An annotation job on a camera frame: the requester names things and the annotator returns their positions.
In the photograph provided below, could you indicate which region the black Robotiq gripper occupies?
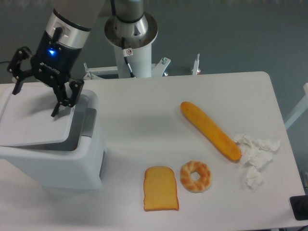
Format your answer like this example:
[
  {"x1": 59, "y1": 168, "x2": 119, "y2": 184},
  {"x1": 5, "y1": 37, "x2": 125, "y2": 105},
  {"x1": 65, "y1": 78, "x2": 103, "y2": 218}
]
[{"x1": 7, "y1": 30, "x2": 85, "y2": 118}]

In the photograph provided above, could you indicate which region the white trash can lid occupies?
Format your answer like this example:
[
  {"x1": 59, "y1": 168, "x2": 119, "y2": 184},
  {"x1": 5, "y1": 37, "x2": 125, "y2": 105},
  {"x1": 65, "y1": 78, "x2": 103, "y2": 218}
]
[{"x1": 0, "y1": 84, "x2": 75, "y2": 147}]

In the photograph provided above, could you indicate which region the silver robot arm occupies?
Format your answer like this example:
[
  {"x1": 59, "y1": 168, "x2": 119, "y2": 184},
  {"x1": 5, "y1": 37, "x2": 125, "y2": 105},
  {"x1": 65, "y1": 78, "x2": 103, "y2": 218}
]
[{"x1": 7, "y1": 0, "x2": 158, "y2": 116}]

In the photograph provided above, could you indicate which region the white trash can body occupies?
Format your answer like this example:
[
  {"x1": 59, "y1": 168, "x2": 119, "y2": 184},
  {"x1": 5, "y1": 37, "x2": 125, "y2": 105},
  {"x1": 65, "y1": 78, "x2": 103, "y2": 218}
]
[{"x1": 0, "y1": 90, "x2": 106, "y2": 190}]

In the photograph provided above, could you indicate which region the orange toast slice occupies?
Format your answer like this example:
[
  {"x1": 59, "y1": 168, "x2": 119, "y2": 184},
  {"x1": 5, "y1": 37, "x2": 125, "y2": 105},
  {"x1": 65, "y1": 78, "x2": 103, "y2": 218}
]
[{"x1": 143, "y1": 166, "x2": 180, "y2": 212}]

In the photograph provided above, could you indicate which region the long orange baguette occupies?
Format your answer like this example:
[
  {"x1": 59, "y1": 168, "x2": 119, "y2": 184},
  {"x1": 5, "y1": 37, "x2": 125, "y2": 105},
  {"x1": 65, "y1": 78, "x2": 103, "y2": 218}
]
[{"x1": 180, "y1": 102, "x2": 242, "y2": 162}]

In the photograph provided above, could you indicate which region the crumpled white tissue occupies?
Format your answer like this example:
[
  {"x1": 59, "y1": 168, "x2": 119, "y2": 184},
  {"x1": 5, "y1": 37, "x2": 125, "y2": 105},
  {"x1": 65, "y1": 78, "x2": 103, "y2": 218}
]
[{"x1": 233, "y1": 134, "x2": 281, "y2": 192}]

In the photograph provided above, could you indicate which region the black device at table edge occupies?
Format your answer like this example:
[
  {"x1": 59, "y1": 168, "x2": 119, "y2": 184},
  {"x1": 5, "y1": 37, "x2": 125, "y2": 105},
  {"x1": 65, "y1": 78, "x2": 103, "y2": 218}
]
[{"x1": 290, "y1": 195, "x2": 308, "y2": 221}]

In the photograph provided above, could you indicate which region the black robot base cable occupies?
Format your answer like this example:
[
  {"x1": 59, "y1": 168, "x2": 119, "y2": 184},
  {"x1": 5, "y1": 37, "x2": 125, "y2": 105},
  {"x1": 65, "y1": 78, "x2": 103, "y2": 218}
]
[{"x1": 121, "y1": 37, "x2": 137, "y2": 78}]

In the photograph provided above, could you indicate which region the braided ring bread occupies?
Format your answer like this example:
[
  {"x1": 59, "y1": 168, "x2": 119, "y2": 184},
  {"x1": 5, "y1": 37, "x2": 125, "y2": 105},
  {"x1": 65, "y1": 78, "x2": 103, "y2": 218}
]
[{"x1": 180, "y1": 160, "x2": 212, "y2": 193}]

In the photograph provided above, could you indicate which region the white frame bar right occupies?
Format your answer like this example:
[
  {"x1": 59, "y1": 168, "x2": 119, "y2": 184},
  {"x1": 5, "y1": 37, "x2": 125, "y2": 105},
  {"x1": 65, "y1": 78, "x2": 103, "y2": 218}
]
[{"x1": 284, "y1": 83, "x2": 308, "y2": 130}]

